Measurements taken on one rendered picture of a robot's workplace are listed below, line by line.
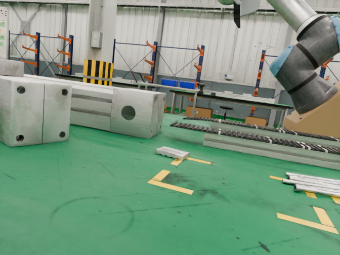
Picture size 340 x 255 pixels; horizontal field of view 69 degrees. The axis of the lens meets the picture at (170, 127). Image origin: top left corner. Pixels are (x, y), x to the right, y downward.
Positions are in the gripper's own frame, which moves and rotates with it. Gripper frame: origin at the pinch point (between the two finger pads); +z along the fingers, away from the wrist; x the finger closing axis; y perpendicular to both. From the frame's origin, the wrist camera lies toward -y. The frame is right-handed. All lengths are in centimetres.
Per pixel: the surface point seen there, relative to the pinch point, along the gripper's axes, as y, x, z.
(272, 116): 94, 732, -123
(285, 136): 12.4, 20.2, 24.7
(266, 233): 2.9, -26.6, 38.9
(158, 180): -9.0, -21.6, 35.1
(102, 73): -197, 258, -100
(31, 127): -29.2, -21.9, 28.3
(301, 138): 16.2, 20.5, 25.2
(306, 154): 13.1, 2.0, 30.2
